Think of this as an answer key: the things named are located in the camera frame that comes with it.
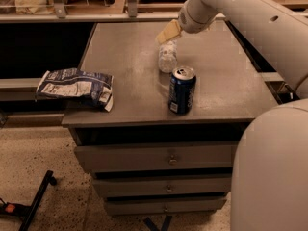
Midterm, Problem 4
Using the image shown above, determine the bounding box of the blue soda can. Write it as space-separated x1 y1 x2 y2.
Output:
168 66 196 115

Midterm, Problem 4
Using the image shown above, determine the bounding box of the grey drawer cabinet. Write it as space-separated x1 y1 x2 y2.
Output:
63 21 276 203

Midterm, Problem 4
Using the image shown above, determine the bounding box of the clear plastic water bottle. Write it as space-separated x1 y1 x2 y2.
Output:
158 40 177 73

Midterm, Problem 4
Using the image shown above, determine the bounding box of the black metal stand leg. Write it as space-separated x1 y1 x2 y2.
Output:
0 170 57 231

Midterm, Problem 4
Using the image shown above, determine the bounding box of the bottom grey drawer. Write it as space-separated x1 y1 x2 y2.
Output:
104 196 226 216

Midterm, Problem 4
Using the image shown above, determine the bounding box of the blue white chip bag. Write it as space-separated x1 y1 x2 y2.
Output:
36 68 114 112

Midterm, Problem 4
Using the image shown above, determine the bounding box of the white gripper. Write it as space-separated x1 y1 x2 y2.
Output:
156 0 220 44

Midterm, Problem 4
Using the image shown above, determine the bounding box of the top grey drawer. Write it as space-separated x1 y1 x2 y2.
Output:
74 141 237 173

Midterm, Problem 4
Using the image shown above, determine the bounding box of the metal shelf rail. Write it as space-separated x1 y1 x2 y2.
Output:
0 12 178 24

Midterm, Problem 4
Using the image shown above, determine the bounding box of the grey drawer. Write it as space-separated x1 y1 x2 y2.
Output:
104 196 226 216
93 175 231 197
74 141 237 173

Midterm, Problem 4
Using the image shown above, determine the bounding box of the middle grey drawer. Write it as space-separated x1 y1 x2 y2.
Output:
93 175 231 197

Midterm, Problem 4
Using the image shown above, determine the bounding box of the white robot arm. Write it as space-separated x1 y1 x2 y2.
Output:
157 0 308 231

